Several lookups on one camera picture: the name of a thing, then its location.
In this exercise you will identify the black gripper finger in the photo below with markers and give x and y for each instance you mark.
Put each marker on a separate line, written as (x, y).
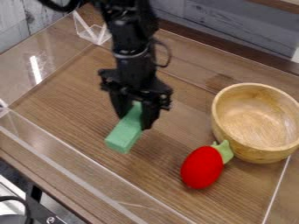
(122, 103)
(150, 114)

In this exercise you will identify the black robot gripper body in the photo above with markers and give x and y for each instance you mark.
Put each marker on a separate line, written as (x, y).
(134, 79)

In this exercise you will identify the green rectangular block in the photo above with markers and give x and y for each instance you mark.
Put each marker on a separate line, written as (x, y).
(127, 131)

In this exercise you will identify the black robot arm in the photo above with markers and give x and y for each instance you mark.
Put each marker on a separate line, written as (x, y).
(133, 25)

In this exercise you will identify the brown wooden bowl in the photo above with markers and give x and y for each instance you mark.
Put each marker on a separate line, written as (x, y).
(257, 118)

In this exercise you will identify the red plush strawberry toy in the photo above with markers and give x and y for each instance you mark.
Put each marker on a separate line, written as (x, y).
(203, 165)

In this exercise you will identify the clear acrylic corner bracket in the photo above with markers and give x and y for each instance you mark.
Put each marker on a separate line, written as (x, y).
(95, 34)

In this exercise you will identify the clear acrylic tray wall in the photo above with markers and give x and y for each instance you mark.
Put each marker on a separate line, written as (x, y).
(53, 134)

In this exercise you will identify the black table leg bracket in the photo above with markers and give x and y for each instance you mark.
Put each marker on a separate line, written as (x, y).
(42, 214)

